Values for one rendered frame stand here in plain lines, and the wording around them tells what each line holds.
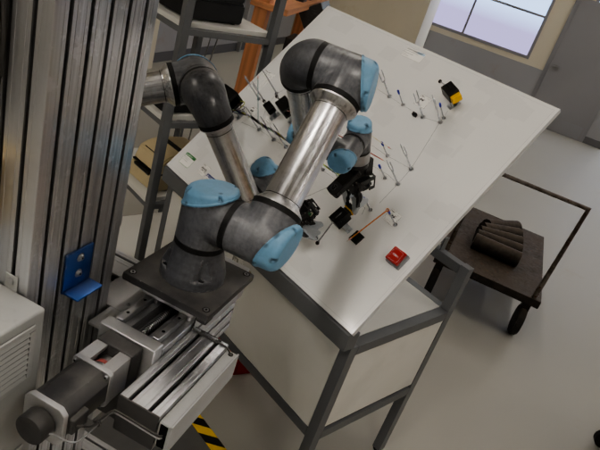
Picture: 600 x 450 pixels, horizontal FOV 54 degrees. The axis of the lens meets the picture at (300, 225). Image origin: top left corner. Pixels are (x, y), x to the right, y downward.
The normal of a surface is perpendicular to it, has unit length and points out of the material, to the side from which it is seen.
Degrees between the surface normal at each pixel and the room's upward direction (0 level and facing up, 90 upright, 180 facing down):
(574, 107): 90
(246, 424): 0
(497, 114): 49
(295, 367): 90
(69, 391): 0
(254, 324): 90
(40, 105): 90
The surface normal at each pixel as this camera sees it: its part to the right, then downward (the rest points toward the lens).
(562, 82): -0.37, 0.33
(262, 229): -0.04, -0.32
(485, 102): -0.36, -0.47
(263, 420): 0.29, -0.85
